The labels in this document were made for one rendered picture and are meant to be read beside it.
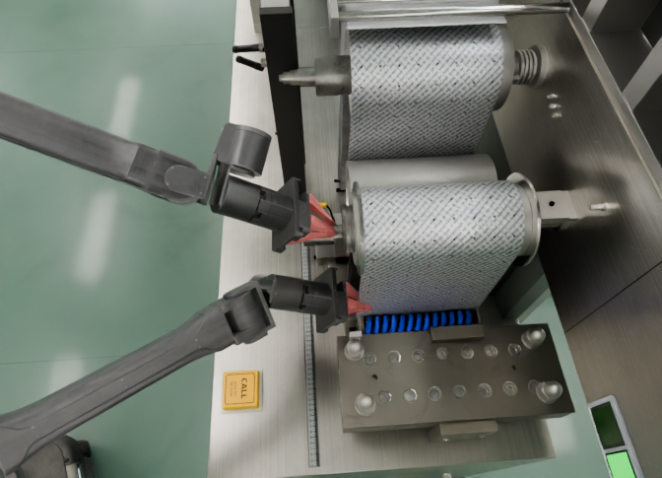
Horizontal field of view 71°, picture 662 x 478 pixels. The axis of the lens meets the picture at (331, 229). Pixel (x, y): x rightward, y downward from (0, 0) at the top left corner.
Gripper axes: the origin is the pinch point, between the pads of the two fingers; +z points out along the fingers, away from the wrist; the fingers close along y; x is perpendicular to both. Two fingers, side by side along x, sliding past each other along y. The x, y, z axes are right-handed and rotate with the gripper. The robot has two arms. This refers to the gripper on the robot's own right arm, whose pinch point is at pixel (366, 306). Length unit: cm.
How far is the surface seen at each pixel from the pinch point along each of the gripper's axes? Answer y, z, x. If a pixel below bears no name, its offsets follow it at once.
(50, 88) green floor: -184, -79, -171
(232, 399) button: 11.9, -15.5, -26.1
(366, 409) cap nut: 17.7, -1.3, -1.5
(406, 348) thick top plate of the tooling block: 7.1, 7.9, 0.0
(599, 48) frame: -20, 7, 49
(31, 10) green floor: -257, -104, -186
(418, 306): 0.3, 8.6, 4.2
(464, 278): 0.3, 7.8, 17.0
